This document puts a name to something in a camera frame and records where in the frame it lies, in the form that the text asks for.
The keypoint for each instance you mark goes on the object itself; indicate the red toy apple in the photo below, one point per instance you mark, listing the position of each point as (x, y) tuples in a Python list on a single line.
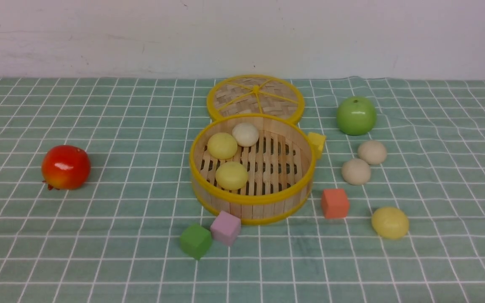
[(65, 167)]

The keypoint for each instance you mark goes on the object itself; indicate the green toy apple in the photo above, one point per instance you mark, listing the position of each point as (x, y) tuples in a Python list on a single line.
[(356, 116)]

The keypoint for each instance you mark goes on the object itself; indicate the orange cube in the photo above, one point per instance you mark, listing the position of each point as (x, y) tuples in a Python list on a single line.
[(334, 203)]

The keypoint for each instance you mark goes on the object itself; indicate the beige bun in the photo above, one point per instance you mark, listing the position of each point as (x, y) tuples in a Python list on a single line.
[(373, 152), (356, 172), (245, 134)]

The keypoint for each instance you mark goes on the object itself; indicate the yellow bun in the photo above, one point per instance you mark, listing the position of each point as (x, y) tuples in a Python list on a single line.
[(231, 176), (390, 223), (222, 146)]

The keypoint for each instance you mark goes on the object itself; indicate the green cube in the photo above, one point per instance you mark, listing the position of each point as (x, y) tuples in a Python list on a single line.
[(195, 241)]

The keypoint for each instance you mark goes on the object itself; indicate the yellow cube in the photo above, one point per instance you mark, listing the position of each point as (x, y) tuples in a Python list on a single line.
[(318, 143)]

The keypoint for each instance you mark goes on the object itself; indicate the bamboo steamer tray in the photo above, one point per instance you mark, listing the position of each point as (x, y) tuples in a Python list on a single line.
[(280, 170)]

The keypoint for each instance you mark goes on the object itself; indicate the woven bamboo steamer lid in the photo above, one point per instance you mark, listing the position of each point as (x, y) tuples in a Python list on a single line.
[(255, 94)]

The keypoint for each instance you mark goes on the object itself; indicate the pink cube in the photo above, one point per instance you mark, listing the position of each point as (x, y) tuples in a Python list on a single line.
[(225, 228)]

